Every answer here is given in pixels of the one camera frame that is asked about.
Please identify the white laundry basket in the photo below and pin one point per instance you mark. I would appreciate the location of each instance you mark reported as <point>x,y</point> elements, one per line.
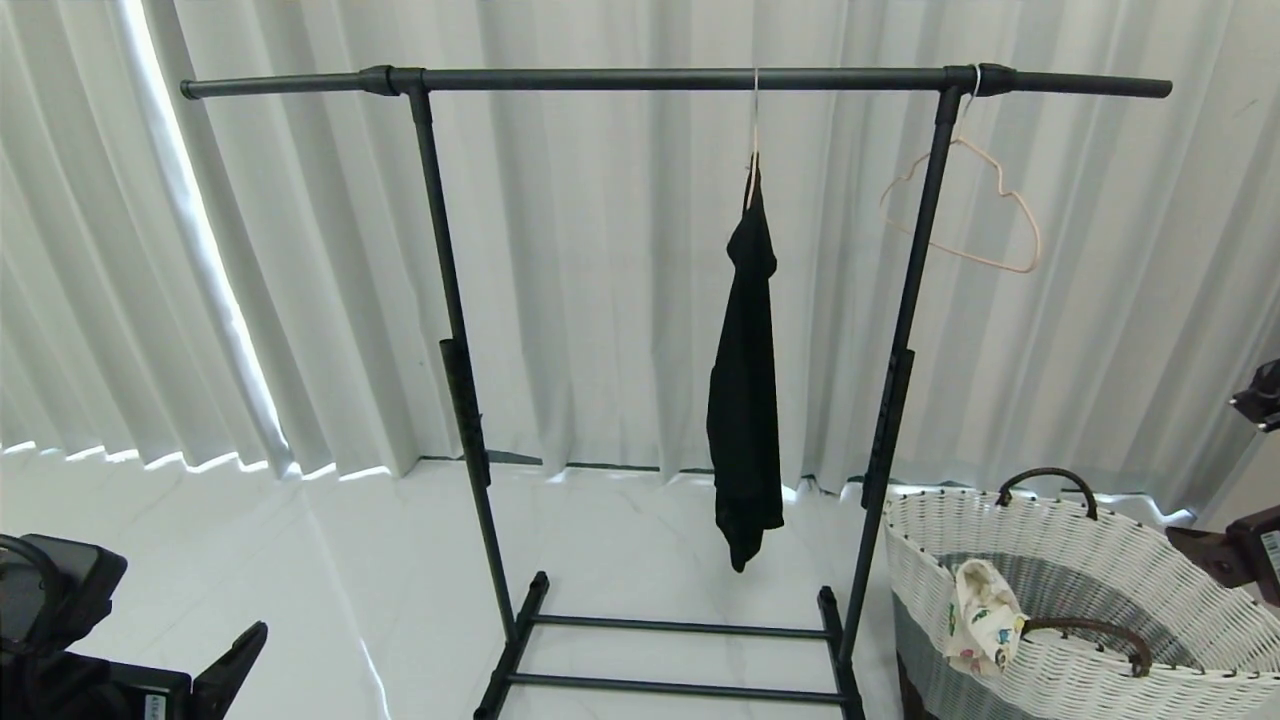
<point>1080,545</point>

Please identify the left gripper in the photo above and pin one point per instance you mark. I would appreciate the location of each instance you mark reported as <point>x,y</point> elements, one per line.
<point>90,695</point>

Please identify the cream printed garment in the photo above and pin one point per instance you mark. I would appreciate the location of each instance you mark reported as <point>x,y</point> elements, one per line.
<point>985,620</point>

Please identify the pink clothes hanger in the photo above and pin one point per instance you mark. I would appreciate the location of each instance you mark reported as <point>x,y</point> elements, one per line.
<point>751,195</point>
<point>1038,245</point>

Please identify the black garment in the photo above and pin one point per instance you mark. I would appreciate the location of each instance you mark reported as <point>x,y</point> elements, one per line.
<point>745,400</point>

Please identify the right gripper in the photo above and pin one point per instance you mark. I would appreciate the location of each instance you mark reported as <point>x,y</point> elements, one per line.
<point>1265,555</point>

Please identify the black clothes rack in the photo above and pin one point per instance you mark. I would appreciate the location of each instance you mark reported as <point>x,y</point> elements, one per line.
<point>650,79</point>

